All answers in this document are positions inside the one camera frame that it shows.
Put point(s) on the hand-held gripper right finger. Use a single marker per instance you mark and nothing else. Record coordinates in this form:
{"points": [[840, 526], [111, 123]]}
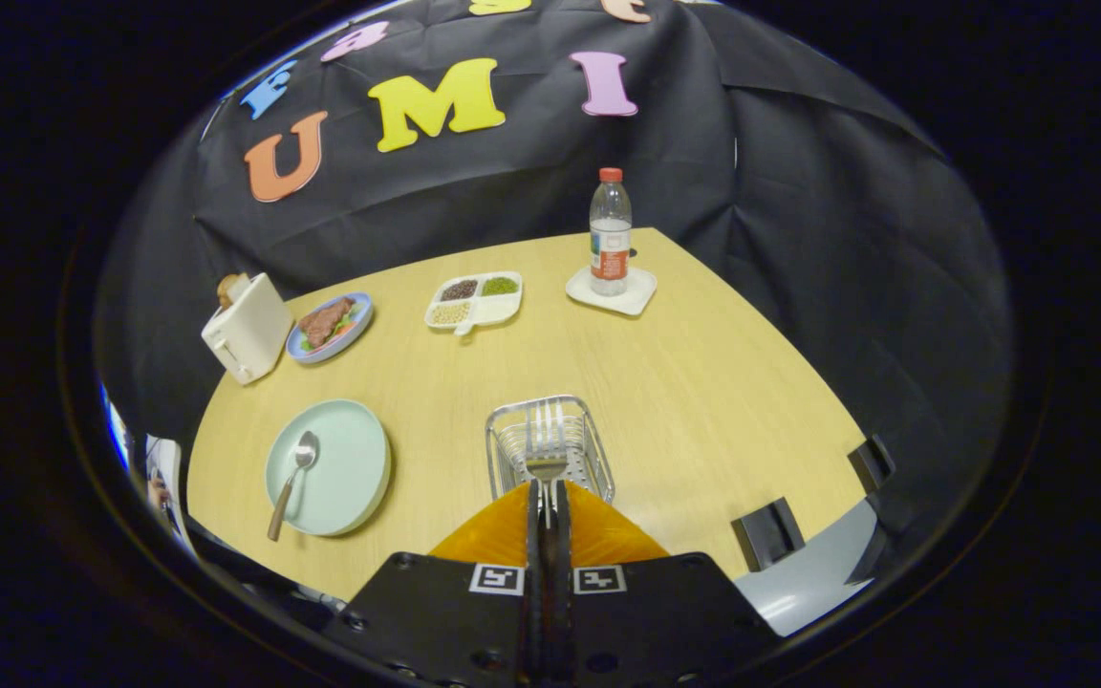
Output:
{"points": [[560, 573]]}

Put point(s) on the pale green plate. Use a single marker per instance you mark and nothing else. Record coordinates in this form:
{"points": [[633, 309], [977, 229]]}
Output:
{"points": [[345, 468]]}

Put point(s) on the white square coaster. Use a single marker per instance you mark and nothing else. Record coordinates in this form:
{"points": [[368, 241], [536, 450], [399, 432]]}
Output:
{"points": [[641, 287]]}

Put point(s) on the brown steak with vegetables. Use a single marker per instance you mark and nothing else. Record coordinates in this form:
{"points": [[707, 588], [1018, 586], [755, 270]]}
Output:
{"points": [[323, 323]]}

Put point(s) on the white divided bean dish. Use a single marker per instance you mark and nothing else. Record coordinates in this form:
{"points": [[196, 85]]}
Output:
{"points": [[498, 308]]}

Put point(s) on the black backdrop cloth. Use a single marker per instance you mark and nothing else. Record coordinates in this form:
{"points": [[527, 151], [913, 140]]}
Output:
{"points": [[799, 239]]}

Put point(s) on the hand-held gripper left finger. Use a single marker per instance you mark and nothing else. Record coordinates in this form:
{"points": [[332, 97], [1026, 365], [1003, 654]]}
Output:
{"points": [[534, 573]]}

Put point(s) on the black table clamp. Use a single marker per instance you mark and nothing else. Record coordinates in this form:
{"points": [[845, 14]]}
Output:
{"points": [[768, 533], [872, 463]]}

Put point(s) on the red capped plastic bottle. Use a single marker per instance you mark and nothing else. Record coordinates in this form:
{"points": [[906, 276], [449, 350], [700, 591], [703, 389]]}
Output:
{"points": [[610, 239]]}

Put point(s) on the white toaster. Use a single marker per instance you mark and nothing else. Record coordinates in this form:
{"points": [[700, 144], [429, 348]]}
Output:
{"points": [[249, 330]]}

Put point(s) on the toasted bread slice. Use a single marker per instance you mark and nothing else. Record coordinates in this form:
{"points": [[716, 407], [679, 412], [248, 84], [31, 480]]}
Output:
{"points": [[230, 289]]}

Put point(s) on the blue plate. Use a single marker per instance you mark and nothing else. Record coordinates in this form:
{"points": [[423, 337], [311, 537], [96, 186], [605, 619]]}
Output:
{"points": [[359, 311]]}

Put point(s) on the white side table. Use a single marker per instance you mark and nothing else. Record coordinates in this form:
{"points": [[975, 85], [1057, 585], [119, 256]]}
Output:
{"points": [[168, 463]]}

